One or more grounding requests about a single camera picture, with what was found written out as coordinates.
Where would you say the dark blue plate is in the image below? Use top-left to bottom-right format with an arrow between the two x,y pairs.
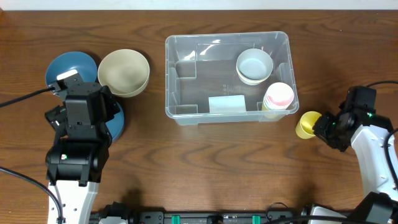
45,51 -> 98,85
106,103 -> 124,142

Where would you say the beige bowl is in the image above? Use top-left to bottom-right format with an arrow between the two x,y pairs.
97,49 -> 150,98

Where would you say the yellow cup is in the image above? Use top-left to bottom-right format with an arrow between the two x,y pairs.
262,104 -> 284,119
295,111 -> 321,139

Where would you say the pink cup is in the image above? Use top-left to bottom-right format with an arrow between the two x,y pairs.
266,82 -> 294,103

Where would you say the white cup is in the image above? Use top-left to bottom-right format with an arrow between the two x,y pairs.
262,94 -> 291,110

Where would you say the white bowl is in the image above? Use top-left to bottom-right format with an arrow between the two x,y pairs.
239,76 -> 267,85

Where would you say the grey bowl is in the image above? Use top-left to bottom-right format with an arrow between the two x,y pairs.
236,49 -> 274,82

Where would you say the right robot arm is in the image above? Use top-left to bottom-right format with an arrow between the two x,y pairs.
312,86 -> 397,223

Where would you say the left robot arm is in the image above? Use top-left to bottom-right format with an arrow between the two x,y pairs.
45,70 -> 121,223

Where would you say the clear plastic storage bin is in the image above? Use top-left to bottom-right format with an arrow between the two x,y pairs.
165,31 -> 299,126

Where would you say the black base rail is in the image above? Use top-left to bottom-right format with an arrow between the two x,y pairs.
90,201 -> 373,224

